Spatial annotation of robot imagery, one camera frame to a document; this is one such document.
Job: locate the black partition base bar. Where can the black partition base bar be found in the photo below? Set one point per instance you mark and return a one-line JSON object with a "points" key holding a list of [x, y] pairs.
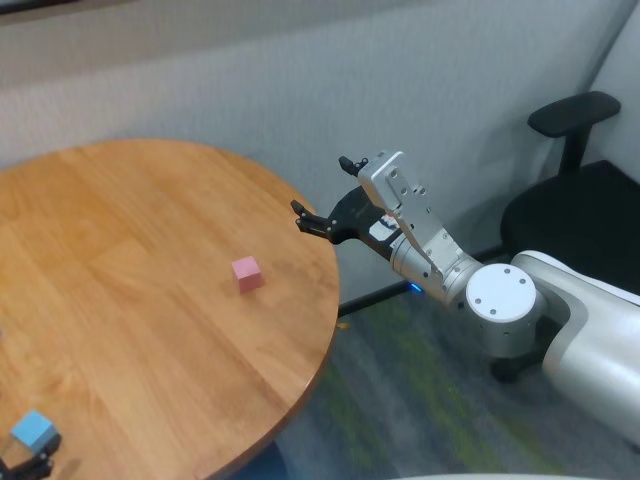
{"points": [[370, 298]]}

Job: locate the pink cube block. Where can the pink cube block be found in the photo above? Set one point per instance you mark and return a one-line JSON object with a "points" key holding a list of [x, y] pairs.
{"points": [[247, 275]]}

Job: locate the blue cube block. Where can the blue cube block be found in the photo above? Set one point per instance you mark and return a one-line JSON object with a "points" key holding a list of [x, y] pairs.
{"points": [[31, 429]]}

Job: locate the black wall trim strip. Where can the black wall trim strip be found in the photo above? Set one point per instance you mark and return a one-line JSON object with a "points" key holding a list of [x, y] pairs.
{"points": [[50, 5]]}

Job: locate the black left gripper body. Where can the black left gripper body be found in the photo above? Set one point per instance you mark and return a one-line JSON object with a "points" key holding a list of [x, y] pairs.
{"points": [[15, 475]]}

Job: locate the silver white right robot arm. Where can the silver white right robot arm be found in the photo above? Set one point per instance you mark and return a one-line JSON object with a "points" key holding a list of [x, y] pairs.
{"points": [[505, 295]]}

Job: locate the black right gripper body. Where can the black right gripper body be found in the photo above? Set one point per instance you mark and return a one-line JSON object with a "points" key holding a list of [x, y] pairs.
{"points": [[355, 215]]}

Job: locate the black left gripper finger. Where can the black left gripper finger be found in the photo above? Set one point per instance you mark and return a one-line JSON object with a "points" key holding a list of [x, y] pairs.
{"points": [[50, 445], [5, 457]]}

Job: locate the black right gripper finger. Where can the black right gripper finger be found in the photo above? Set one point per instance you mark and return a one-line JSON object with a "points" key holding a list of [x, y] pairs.
{"points": [[315, 224], [346, 163]]}

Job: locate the black office chair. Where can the black office chair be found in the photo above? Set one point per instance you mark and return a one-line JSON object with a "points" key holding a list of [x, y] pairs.
{"points": [[575, 220]]}

